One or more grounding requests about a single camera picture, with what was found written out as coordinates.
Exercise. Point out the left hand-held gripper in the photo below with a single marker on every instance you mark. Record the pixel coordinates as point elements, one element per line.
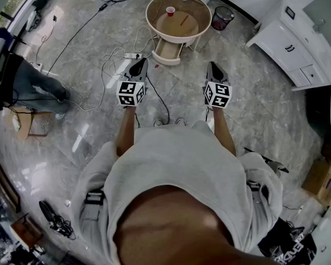
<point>127,91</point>

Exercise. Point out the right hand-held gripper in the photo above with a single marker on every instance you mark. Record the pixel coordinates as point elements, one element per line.
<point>219,94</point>

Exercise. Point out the red pencil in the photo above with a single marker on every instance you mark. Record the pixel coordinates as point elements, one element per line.
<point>184,20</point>

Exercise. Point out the red plastic cup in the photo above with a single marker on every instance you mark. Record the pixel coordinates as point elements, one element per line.
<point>170,11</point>

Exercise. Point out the person's right forearm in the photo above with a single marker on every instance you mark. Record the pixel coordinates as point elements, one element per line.
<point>223,131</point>

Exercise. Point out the person's left forearm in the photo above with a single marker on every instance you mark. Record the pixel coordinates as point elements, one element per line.
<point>125,131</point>

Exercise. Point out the white power strip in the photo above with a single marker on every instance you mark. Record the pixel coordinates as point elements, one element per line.
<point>132,55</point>

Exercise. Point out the person's left white shoe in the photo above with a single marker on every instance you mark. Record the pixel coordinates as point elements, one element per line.
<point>158,122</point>

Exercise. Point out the person's white shoe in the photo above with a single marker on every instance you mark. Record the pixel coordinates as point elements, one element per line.
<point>181,121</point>
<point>158,122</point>

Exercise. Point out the person's right white shoe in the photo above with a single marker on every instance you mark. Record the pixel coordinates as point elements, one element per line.
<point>181,121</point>

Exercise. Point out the black mesh wastebasket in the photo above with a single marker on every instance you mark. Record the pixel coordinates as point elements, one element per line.
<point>222,18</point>

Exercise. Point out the round beige side table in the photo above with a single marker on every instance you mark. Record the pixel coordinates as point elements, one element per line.
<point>194,8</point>

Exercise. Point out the white cabinet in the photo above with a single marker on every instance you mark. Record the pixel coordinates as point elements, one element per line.
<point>289,45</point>

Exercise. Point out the person's grey shirt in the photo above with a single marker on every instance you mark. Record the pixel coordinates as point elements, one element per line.
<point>176,159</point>

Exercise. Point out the small black framed panel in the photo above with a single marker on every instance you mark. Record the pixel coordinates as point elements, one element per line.
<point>290,12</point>

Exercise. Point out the white floor device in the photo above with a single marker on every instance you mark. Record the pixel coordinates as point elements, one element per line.
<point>31,19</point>

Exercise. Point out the wooden stool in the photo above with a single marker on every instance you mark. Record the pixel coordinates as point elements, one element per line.
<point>22,126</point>

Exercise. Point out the blue chair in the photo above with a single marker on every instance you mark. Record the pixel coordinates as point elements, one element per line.
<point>1,34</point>

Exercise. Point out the cardboard box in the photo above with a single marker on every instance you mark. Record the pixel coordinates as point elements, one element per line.
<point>322,181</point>

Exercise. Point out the person's face and neck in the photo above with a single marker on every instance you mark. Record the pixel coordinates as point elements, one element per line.
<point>176,225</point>

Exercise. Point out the black printed bag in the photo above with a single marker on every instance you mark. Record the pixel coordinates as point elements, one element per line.
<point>289,247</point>

